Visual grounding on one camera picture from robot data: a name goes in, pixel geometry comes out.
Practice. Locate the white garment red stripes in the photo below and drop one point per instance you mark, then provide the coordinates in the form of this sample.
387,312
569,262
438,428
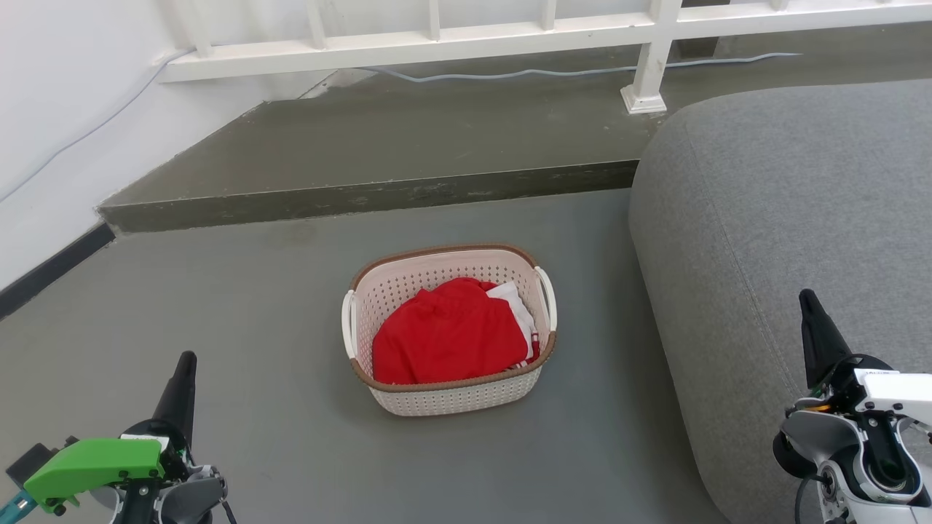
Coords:
513,302

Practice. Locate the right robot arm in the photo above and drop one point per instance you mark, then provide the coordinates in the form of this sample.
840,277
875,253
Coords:
837,444

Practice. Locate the black wall baseboard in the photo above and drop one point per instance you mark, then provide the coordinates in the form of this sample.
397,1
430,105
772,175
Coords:
51,269

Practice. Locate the white wooden railing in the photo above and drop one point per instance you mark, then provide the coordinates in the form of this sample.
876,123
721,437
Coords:
437,45

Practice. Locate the grey fabric sofa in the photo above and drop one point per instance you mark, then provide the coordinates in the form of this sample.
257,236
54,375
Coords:
764,218

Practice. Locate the cream perforated laundry basket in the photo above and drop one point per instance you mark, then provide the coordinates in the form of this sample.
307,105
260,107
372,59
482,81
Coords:
451,399

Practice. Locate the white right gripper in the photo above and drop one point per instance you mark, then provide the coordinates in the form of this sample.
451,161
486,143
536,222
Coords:
899,397

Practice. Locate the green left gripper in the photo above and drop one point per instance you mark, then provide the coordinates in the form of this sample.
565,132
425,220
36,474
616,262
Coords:
95,462

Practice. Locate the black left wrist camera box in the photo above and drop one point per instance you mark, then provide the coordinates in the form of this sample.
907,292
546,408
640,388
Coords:
29,462

